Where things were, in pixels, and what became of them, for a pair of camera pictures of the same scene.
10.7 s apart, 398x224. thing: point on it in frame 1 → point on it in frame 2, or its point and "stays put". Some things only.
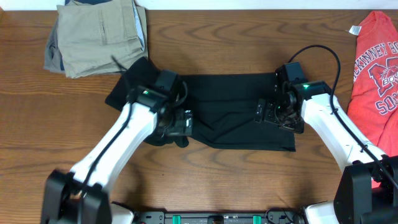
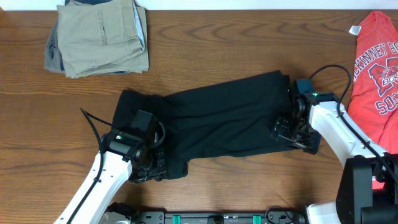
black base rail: [219, 217] stays put
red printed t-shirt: [373, 107] stays put
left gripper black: [179, 125] → [158, 162]
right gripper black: [268, 112] → [286, 132]
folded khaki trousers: [101, 38] stays put
